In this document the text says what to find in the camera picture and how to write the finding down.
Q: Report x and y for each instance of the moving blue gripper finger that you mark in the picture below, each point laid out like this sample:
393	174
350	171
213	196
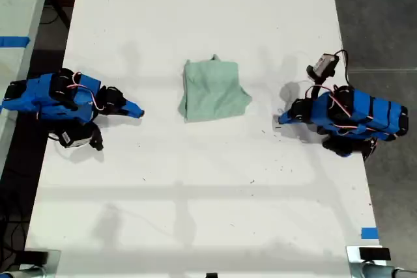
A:
301	121
125	113

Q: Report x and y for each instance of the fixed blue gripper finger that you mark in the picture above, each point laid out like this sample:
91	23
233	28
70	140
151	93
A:
286	117
134	108

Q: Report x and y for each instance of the pale green t-shirt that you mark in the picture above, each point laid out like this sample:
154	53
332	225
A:
211	90

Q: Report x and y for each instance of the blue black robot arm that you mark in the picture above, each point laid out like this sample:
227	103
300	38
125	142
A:
36	99
381	112

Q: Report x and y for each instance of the long blue tape strip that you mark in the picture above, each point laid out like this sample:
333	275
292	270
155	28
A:
14	41

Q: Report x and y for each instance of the small blue tape piece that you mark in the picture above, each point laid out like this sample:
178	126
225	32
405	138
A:
369	233

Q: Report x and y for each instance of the white side table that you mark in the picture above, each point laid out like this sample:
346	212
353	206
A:
18	4

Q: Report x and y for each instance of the black table clamp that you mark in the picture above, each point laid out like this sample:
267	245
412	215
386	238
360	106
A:
34	256
374	254

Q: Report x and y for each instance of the small black block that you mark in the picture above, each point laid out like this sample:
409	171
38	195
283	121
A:
211	275

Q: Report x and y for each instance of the short black camera stalk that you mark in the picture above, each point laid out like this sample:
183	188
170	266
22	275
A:
315	88

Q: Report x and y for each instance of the black camera box grey face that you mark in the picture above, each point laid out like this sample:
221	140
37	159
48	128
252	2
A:
323	63

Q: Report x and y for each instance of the black camera box white label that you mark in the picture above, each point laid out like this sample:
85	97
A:
78	138

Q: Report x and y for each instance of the metal corner bracket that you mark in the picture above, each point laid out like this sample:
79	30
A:
52	263
353	260

